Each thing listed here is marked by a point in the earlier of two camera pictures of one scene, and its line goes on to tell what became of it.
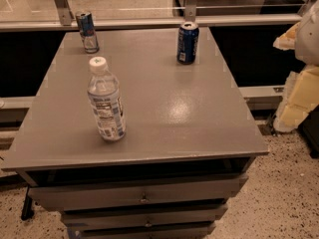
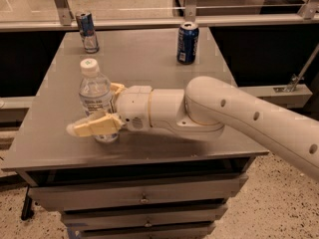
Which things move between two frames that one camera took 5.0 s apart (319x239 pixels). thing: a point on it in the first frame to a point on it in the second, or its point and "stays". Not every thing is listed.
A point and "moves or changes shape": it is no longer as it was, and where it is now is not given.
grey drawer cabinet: (188, 145) stays
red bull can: (88, 33) stays
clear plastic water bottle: (104, 96) moves or changes shape
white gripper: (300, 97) to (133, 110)
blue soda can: (187, 41) stays
